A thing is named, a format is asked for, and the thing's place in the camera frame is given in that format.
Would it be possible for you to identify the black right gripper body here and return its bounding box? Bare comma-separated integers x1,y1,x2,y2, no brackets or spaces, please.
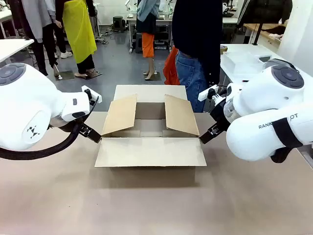
209,97,232,132

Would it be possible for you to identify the brown cardboard box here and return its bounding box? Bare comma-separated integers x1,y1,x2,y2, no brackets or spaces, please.
94,84,208,184

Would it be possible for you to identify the clear plastic container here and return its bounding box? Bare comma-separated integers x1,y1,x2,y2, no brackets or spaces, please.
223,51,267,74

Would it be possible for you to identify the black floor mat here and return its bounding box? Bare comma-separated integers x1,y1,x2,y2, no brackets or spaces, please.
82,70,103,80

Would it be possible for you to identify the orange red bag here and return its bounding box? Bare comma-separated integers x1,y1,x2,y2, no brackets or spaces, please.
163,45,182,86

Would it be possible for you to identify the white side table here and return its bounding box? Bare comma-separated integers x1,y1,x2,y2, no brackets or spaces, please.
0,38,35,64
220,44,282,85

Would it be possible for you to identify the person in dark shirt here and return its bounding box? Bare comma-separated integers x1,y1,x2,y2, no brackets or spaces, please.
172,0,224,113

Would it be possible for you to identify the black vertical pole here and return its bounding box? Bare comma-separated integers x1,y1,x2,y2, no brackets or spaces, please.
252,23,264,46

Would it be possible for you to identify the person in white sneakers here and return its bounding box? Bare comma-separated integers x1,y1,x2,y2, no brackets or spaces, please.
50,0,73,59

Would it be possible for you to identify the wooden workbench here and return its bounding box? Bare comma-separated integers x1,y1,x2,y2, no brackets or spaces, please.
243,23,287,47

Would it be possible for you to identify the person in orange skirt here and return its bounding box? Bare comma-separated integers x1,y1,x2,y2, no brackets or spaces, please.
135,0,161,81

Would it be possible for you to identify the person in yellow apron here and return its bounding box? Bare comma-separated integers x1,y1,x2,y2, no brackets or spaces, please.
55,0,98,80

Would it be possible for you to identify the white background desk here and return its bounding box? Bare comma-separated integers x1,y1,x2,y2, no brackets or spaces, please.
127,13,175,54

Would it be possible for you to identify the person in black jacket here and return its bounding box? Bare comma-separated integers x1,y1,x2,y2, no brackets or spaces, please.
238,0,293,37

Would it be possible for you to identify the dark plastic stool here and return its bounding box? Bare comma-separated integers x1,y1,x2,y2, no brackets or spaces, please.
112,16,127,32

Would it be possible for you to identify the person in grey coat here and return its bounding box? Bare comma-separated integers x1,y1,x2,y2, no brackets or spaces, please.
21,0,59,76

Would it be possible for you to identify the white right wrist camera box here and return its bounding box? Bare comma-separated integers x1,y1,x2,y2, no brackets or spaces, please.
198,84,219,101

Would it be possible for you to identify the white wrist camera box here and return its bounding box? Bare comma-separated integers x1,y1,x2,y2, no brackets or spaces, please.
81,85,101,105
198,84,219,101

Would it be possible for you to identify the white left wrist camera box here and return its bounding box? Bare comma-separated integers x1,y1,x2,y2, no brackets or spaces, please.
81,85,101,105

